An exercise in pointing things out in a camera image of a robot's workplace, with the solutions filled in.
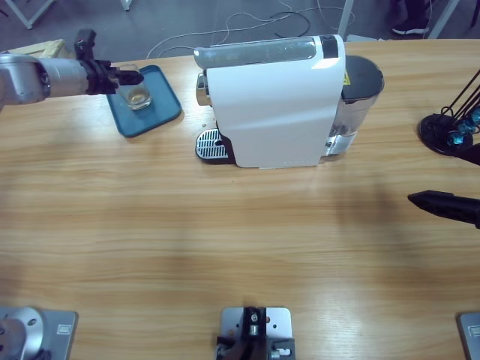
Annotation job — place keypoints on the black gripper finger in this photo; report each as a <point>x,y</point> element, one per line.
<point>450,206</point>
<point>470,153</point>

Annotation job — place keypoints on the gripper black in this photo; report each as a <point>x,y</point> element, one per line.
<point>101,77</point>

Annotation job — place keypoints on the clear drinking glass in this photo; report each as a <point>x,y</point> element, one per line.
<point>140,99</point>

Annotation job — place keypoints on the blue coffee capsule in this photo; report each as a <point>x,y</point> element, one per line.
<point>476,114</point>
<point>455,139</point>
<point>465,126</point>

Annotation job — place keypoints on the white capsule coffee machine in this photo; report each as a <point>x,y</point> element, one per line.
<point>277,112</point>

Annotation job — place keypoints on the black capsule holder with rods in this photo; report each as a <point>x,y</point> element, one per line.
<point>435,131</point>

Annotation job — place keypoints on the blue plastic tray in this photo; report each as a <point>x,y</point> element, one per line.
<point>165,108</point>

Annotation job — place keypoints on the wooden crate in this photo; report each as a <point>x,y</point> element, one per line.
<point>45,47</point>

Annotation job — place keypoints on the metal grate drip tray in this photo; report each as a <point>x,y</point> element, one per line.
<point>210,144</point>

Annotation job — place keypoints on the clear water tank black lid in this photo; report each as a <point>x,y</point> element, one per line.
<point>362,75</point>

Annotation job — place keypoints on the white metal table leg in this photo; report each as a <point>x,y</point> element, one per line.
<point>442,18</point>
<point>345,18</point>

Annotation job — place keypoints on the black shoe white sole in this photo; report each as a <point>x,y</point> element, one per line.
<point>408,28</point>

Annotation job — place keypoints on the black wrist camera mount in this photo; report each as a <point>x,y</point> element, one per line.
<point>85,43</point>

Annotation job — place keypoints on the white metal table frame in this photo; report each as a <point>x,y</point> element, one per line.
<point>127,4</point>
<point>29,24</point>

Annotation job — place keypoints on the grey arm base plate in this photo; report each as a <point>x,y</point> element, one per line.
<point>470,337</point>
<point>60,330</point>

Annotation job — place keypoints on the white mount with dark post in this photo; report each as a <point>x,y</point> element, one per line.
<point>255,326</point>

